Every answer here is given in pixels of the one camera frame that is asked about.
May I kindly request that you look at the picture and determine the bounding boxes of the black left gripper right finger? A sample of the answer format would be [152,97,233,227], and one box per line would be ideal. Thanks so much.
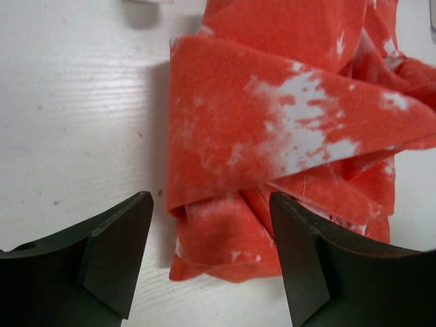
[270,192,435,326]

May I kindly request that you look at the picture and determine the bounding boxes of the red white patterned trousers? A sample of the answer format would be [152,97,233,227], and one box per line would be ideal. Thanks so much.
[166,1,435,283]

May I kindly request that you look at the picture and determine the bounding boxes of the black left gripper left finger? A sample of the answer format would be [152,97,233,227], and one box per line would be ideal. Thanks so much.
[1,191,154,326]

